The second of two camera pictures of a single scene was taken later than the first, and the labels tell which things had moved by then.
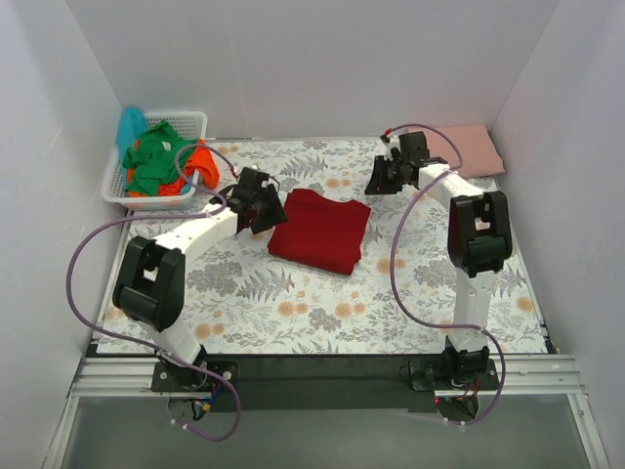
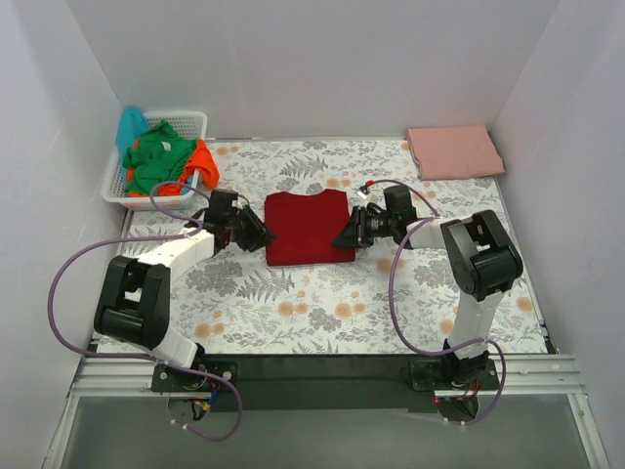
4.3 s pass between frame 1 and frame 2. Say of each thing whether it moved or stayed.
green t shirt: stayed
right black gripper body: moved
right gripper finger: moved
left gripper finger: moved
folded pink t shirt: stayed
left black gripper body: moved
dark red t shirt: moved
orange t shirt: stayed
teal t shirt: stayed
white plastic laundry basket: stayed
